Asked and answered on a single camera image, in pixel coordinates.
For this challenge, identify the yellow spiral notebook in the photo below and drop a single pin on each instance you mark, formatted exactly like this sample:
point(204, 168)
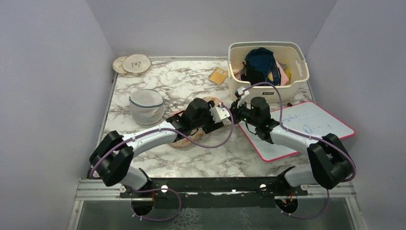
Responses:
point(218, 76)

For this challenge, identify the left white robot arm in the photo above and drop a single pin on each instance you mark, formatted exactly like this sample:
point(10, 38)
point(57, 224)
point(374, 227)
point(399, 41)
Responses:
point(112, 157)

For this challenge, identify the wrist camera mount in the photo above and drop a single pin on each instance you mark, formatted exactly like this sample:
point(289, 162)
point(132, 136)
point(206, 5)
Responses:
point(242, 95)
point(219, 114)

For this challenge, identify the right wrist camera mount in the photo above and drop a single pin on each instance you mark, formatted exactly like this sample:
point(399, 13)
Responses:
point(242, 95)

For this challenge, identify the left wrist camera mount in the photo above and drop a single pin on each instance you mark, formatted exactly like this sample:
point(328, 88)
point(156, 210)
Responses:
point(219, 114)

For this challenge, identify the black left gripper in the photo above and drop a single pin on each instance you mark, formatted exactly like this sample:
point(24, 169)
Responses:
point(212, 125)

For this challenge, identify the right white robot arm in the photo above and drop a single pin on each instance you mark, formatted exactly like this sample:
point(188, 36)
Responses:
point(329, 161)

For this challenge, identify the floral mesh laundry bag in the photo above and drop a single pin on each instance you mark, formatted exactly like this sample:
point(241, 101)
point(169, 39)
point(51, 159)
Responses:
point(196, 134)

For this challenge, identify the yellow garment in basket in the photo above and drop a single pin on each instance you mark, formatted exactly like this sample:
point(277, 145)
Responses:
point(288, 73)

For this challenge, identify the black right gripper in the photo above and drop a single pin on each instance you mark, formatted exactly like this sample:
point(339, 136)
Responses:
point(236, 110)

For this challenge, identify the pink framed whiteboard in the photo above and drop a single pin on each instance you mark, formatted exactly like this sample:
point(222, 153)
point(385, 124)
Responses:
point(306, 117)

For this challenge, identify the rear round wooden coaster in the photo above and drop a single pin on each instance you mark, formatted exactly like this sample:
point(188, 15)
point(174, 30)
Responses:
point(118, 65)

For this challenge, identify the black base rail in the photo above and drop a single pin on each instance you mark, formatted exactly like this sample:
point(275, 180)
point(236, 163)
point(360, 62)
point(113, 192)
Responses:
point(219, 192)

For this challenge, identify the black garment in basket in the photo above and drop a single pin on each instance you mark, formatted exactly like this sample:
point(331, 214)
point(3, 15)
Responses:
point(251, 75)

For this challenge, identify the cream plastic laundry basket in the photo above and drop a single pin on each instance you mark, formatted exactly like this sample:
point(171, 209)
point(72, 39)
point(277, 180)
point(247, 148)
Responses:
point(288, 54)

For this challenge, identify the dark blue garment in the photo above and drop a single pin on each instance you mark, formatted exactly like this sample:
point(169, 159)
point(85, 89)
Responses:
point(263, 60)

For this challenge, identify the pink garment in basket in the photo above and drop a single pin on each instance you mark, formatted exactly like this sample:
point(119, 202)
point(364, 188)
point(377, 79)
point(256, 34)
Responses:
point(283, 78)

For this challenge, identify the white cylindrical mesh bag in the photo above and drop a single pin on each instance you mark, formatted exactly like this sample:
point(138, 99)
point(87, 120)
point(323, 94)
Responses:
point(146, 106)

